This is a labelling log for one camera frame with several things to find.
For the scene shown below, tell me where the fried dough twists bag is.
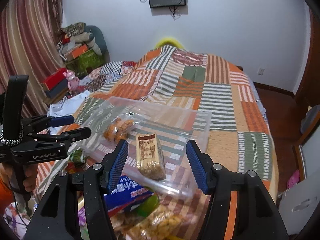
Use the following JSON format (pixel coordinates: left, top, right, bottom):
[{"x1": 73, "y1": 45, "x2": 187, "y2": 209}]
[{"x1": 125, "y1": 205, "x2": 183, "y2": 239}]

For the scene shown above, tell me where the checkered patchwork quilt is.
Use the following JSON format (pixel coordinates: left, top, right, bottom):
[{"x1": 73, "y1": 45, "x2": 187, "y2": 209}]
[{"x1": 79, "y1": 61, "x2": 137, "y2": 92}]

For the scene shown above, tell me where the clear plastic storage bin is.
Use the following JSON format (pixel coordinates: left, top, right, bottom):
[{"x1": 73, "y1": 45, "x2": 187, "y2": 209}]
[{"x1": 76, "y1": 96, "x2": 212, "y2": 199}]

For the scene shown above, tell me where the orange cardboard box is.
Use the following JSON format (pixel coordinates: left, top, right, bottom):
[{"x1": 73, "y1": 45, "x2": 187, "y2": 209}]
[{"x1": 64, "y1": 44, "x2": 88, "y2": 61}]

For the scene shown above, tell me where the green fabric box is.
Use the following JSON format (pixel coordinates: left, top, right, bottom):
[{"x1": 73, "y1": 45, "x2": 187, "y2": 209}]
[{"x1": 65, "y1": 49, "x2": 106, "y2": 77}]

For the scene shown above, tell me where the white shirt on bed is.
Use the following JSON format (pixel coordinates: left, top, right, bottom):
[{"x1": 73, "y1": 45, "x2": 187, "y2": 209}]
[{"x1": 47, "y1": 90, "x2": 91, "y2": 118}]

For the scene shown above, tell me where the white wall socket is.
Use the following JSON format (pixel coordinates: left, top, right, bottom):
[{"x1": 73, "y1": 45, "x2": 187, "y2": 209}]
[{"x1": 258, "y1": 68, "x2": 264, "y2": 75}]

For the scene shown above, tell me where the green pea snack bag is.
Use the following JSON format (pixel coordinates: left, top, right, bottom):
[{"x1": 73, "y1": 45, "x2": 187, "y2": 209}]
[{"x1": 69, "y1": 147, "x2": 87, "y2": 167}]

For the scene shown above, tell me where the yellow hoop behind bed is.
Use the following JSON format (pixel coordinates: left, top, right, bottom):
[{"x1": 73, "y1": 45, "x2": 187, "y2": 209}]
[{"x1": 154, "y1": 37, "x2": 184, "y2": 49}]

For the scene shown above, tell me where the person's left hand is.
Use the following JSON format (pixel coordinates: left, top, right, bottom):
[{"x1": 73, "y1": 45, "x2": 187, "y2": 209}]
[{"x1": 16, "y1": 164, "x2": 38, "y2": 192}]

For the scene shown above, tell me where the red striped curtain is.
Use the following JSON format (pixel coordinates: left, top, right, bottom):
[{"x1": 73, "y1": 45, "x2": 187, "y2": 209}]
[{"x1": 1, "y1": 0, "x2": 64, "y2": 117}]

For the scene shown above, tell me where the grey green stuffed cushion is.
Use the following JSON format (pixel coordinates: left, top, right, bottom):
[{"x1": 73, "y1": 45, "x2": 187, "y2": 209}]
[{"x1": 70, "y1": 25, "x2": 107, "y2": 56}]

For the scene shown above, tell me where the red flat box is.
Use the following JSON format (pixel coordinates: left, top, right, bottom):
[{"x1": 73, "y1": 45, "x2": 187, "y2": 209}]
[{"x1": 41, "y1": 68, "x2": 67, "y2": 90}]

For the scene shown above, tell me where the beige cracker block pack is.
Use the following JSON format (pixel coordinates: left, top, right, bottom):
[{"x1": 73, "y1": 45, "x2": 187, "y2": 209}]
[{"x1": 136, "y1": 133, "x2": 167, "y2": 181}]

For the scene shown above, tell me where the striped patchwork bedspread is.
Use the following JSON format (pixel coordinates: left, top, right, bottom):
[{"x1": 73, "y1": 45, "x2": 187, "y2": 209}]
[{"x1": 34, "y1": 44, "x2": 279, "y2": 240}]

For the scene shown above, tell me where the pink plush toy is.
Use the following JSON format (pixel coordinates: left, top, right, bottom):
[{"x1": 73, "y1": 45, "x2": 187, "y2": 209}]
[{"x1": 63, "y1": 70, "x2": 80, "y2": 91}]

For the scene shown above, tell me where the brown wooden door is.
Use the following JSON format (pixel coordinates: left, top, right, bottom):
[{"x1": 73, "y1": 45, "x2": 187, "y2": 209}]
[{"x1": 295, "y1": 11, "x2": 319, "y2": 107}]

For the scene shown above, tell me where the pink slipper on floor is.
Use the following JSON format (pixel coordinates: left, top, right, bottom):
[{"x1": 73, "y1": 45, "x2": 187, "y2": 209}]
[{"x1": 286, "y1": 170, "x2": 300, "y2": 189}]

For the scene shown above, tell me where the white wardrobe with stickers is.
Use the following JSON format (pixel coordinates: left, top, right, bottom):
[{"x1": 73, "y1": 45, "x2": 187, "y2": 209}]
[{"x1": 279, "y1": 113, "x2": 319, "y2": 239}]

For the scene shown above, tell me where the round cookies clear bag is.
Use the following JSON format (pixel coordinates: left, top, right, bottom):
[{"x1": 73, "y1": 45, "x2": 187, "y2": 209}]
[{"x1": 103, "y1": 117, "x2": 135, "y2": 143}]

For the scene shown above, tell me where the blue white snack bag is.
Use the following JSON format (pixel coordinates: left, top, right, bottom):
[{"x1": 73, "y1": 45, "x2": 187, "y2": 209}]
[{"x1": 104, "y1": 175, "x2": 154, "y2": 215}]

